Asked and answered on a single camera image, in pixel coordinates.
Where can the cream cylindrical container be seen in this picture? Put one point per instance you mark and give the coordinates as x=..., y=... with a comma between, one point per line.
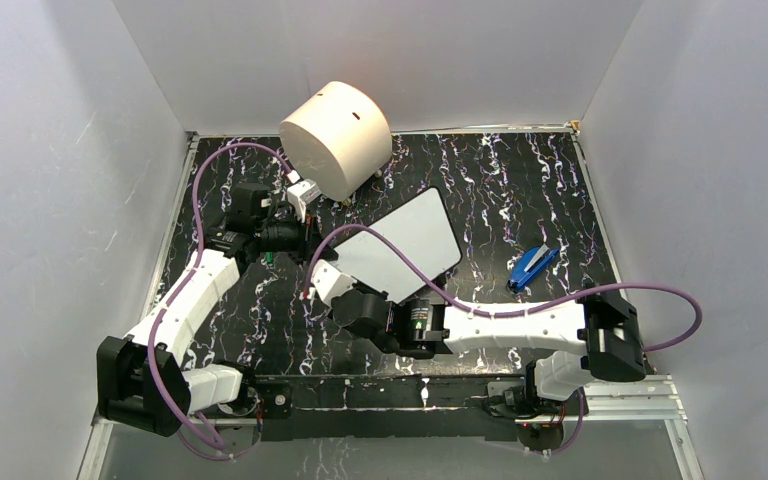
x=338, y=139

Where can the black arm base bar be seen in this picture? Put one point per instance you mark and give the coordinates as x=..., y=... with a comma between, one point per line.
x=493, y=407

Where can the blue stapler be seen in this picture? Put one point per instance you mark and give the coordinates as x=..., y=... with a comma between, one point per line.
x=531, y=263

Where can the black framed whiteboard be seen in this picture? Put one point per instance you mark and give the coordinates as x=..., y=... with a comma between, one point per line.
x=421, y=230

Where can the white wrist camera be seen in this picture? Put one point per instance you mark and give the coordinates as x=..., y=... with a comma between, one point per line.
x=327, y=283
x=301, y=193

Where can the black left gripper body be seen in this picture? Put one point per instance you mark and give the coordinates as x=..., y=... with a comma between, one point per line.
x=304, y=251

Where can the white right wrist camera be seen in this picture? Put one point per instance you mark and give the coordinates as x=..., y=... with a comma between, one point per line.
x=327, y=283

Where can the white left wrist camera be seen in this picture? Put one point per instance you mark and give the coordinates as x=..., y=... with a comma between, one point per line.
x=301, y=193

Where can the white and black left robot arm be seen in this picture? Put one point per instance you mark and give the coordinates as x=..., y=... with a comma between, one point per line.
x=140, y=379

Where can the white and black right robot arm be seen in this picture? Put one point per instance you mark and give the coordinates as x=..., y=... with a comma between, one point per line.
x=592, y=337

